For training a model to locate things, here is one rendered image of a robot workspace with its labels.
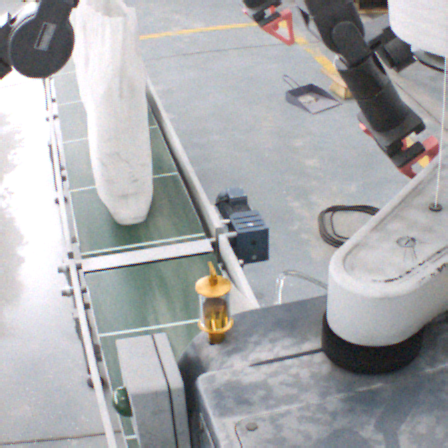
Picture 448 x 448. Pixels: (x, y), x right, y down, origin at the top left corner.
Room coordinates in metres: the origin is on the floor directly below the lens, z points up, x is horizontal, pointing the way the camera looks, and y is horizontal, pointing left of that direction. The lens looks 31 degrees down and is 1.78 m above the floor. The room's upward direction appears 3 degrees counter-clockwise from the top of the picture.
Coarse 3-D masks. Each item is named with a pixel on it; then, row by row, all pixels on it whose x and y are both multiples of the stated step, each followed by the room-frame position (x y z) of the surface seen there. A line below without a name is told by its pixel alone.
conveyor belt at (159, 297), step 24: (144, 264) 2.13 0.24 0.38; (168, 264) 2.12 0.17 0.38; (192, 264) 2.11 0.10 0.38; (216, 264) 2.11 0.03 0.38; (96, 288) 2.00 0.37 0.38; (120, 288) 2.00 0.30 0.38; (144, 288) 2.00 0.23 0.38; (168, 288) 2.00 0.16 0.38; (192, 288) 1.99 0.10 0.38; (96, 312) 1.89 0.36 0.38; (120, 312) 1.89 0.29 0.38; (144, 312) 1.88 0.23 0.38; (168, 312) 1.88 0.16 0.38; (192, 312) 1.88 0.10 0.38; (120, 336) 1.78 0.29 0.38; (168, 336) 1.77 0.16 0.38; (192, 336) 1.77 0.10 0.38; (120, 384) 1.58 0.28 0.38
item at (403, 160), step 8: (432, 136) 0.93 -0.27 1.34; (400, 144) 0.93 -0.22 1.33; (416, 144) 0.92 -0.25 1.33; (424, 144) 0.93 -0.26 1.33; (432, 144) 0.92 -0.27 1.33; (384, 152) 0.94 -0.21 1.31; (400, 152) 0.93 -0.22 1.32; (408, 152) 0.92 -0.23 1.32; (416, 152) 0.91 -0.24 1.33; (424, 152) 0.91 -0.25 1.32; (432, 152) 0.92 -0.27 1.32; (392, 160) 0.92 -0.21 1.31; (400, 160) 0.91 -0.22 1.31; (408, 160) 0.91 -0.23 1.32; (416, 160) 0.91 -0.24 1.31; (400, 168) 0.90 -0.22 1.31; (408, 168) 0.91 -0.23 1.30; (408, 176) 0.91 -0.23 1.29
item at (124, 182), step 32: (96, 0) 2.76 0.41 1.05; (96, 32) 2.51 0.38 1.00; (128, 32) 2.38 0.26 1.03; (96, 64) 2.48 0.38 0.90; (128, 64) 2.37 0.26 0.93; (96, 96) 2.39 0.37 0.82; (128, 96) 2.37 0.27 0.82; (96, 128) 2.39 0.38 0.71; (128, 128) 2.38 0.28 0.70; (96, 160) 2.40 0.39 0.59; (128, 160) 2.38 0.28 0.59; (128, 192) 2.37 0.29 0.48; (128, 224) 2.35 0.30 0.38
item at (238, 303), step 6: (234, 288) 1.07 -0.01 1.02; (234, 294) 1.07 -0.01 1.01; (240, 294) 1.05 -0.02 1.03; (234, 300) 1.07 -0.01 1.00; (240, 300) 1.05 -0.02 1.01; (246, 300) 1.04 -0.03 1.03; (234, 306) 1.07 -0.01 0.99; (240, 306) 1.05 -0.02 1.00; (246, 306) 1.04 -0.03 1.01; (252, 306) 1.03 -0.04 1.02; (234, 312) 1.08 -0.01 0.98
